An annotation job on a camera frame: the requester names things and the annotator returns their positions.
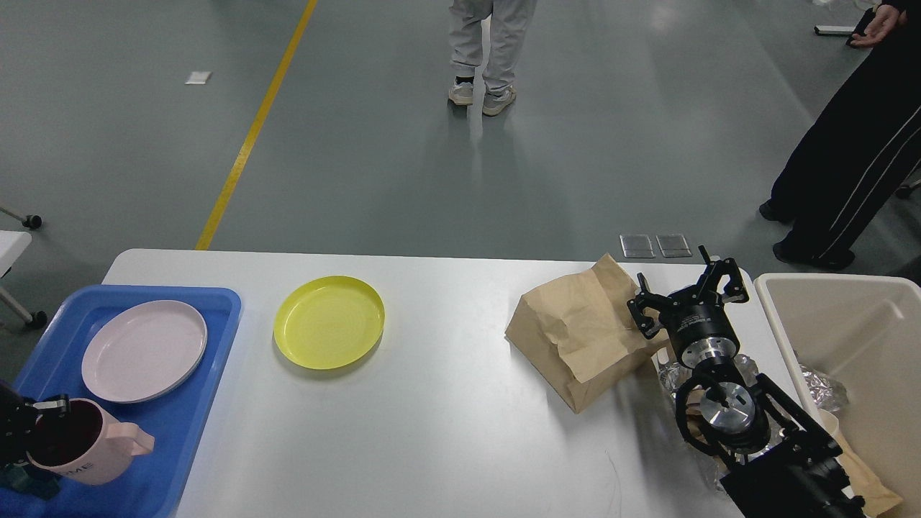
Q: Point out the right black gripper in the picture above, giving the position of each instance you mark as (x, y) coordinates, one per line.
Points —
(698, 327)

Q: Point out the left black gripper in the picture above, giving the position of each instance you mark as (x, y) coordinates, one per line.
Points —
(17, 416)

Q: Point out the pink mug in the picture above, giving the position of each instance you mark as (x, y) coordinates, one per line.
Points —
(87, 444)

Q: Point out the dark green mug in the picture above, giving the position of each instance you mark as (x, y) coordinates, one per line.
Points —
(29, 480)

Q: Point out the yellow plate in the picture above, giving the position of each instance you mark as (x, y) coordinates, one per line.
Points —
(329, 323)

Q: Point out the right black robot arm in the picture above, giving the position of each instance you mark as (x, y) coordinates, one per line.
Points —
(778, 461)

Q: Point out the right metal floor plate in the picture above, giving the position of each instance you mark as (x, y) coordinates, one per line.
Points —
(673, 245)

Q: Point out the metal floor plate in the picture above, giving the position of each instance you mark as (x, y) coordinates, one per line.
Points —
(673, 245)
(637, 246)

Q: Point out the left metal floor plate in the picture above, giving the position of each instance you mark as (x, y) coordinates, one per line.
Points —
(637, 246)

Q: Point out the pink plate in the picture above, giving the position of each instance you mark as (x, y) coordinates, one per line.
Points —
(144, 352)

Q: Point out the brown paper bag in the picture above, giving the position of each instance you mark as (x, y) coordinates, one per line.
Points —
(579, 334)

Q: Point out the blue plastic tray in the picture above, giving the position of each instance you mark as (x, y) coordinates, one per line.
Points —
(152, 486)

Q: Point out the foil in bin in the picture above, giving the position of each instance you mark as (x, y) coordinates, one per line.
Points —
(827, 393)

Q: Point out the beige plastic bin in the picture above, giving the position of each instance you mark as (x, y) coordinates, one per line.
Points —
(863, 331)

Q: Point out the person in black trousers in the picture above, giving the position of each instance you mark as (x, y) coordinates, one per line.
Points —
(864, 143)

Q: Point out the brown paper in bin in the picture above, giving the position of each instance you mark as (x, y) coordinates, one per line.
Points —
(863, 480)

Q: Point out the person in light grey trousers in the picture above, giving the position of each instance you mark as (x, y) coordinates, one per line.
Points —
(488, 35)

